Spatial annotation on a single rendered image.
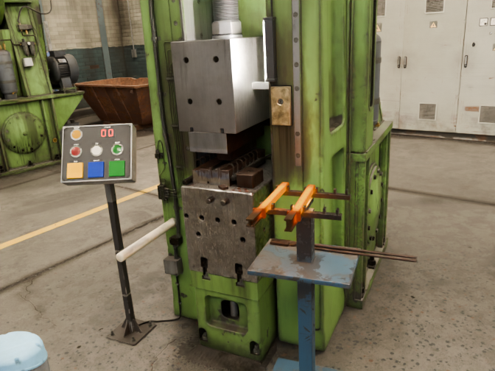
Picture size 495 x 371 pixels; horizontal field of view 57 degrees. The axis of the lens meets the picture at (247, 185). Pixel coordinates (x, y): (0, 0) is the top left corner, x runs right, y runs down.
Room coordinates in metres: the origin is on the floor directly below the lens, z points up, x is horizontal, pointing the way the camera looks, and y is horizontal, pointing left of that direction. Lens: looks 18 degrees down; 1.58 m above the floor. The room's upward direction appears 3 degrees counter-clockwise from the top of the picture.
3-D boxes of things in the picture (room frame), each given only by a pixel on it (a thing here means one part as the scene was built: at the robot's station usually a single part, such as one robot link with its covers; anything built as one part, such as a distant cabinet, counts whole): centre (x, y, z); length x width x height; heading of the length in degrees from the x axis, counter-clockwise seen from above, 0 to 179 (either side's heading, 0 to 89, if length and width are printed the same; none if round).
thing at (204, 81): (2.20, 0.04, 1.36); 0.42 x 0.39 x 0.40; 154
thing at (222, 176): (2.22, 0.08, 0.96); 0.42 x 0.20 x 0.09; 154
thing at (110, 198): (2.21, 0.70, 0.54); 0.04 x 0.04 x 1.08; 64
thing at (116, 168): (2.08, 0.61, 1.01); 0.07 x 0.05 x 0.07; 89
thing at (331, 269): (1.64, -0.22, 0.70); 0.40 x 0.30 x 0.02; 69
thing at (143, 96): (8.87, 2.18, 0.42); 1.89 x 1.20 x 0.85; 53
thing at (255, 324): (2.20, 0.02, 0.23); 0.55 x 0.37 x 0.47; 154
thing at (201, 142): (2.22, 0.08, 1.12); 0.42 x 0.20 x 0.10; 154
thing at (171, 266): (2.30, 0.44, 0.36); 0.09 x 0.07 x 0.12; 64
